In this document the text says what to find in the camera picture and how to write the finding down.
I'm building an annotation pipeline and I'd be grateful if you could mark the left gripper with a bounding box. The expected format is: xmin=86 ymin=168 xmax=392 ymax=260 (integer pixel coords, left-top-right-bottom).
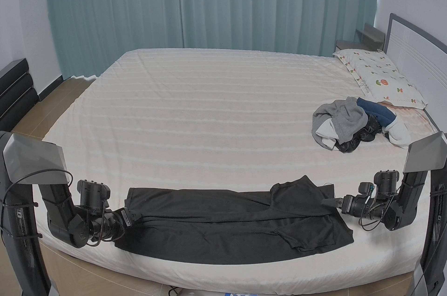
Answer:
xmin=104 ymin=206 xmax=135 ymax=242

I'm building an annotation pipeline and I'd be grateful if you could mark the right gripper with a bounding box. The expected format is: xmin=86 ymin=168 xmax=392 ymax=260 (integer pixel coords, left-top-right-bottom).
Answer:
xmin=340 ymin=194 xmax=372 ymax=219

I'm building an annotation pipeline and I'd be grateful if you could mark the black T-shirt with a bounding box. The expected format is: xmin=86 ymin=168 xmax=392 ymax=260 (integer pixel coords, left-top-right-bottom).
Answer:
xmin=114 ymin=175 xmax=354 ymax=265

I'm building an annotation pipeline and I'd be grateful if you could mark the pile of clothes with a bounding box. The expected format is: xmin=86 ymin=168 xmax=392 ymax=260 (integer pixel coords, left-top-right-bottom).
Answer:
xmin=312 ymin=96 xmax=413 ymax=153

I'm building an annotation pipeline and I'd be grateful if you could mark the bed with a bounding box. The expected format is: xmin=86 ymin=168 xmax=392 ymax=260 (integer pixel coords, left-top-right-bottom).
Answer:
xmin=38 ymin=13 xmax=447 ymax=288

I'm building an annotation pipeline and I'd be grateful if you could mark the white printed pillow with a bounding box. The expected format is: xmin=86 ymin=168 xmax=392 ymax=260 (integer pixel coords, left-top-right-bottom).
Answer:
xmin=332 ymin=48 xmax=428 ymax=110

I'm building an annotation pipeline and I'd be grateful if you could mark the black chest of drawers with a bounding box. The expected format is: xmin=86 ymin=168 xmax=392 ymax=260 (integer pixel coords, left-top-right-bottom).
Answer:
xmin=0 ymin=58 xmax=39 ymax=129

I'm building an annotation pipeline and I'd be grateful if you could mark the grey bedside table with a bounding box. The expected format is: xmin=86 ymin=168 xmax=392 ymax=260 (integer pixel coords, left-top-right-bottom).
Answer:
xmin=335 ymin=23 xmax=386 ymax=51

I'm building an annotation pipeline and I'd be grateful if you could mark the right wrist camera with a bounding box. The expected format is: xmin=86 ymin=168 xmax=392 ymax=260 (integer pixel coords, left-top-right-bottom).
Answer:
xmin=359 ymin=183 xmax=377 ymax=198

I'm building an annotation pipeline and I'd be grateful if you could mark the black cable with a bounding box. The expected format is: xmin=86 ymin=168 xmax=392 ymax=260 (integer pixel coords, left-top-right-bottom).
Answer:
xmin=3 ymin=168 xmax=74 ymax=208

